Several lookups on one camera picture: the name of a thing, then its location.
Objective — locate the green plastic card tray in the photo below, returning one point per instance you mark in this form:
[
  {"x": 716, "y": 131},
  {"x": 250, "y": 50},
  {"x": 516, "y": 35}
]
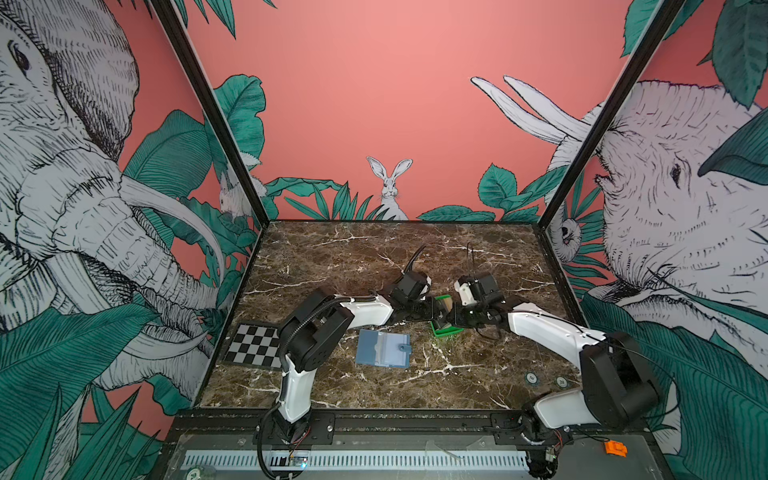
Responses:
[{"x": 442, "y": 327}]

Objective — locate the white slotted cable duct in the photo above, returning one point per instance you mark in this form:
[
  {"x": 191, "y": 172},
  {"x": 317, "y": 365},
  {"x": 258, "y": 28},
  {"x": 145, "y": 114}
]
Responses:
[{"x": 353, "y": 460}]

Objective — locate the orange connector clip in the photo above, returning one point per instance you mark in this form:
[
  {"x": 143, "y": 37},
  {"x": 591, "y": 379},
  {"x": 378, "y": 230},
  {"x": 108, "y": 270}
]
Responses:
[{"x": 615, "y": 448}]

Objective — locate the checkerboard calibration board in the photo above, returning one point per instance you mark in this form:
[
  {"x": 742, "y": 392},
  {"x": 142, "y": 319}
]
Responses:
[{"x": 254, "y": 345}]

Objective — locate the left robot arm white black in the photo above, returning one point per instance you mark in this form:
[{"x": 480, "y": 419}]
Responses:
[{"x": 309, "y": 335}]

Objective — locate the right black frame post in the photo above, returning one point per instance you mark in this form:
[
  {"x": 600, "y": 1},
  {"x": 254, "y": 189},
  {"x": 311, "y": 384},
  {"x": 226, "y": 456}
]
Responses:
[{"x": 660, "y": 22}]

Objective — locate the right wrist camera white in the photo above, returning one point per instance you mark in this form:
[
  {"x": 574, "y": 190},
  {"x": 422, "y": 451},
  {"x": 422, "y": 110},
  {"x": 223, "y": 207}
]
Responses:
[{"x": 463, "y": 288}]

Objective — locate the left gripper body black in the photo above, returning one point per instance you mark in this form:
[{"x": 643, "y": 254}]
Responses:
[{"x": 419, "y": 311}]

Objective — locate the left black frame post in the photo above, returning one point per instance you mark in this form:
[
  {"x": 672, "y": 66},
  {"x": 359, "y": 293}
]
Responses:
[{"x": 167, "y": 14}]

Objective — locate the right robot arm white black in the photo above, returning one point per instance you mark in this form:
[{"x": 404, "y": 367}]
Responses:
[{"x": 617, "y": 387}]

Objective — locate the blue leather card holder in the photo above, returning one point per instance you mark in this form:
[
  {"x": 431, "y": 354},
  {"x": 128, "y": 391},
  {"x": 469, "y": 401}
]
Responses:
[{"x": 383, "y": 349}]

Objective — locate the black frame post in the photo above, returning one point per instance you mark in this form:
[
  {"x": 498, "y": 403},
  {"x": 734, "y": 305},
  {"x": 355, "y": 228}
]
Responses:
[
  {"x": 167, "y": 14},
  {"x": 660, "y": 22}
]

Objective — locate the black front mounting rail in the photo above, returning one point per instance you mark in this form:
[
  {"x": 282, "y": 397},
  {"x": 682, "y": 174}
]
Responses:
[{"x": 325, "y": 426}]

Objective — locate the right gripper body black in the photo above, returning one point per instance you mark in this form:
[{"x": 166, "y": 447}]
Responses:
[{"x": 472, "y": 316}]

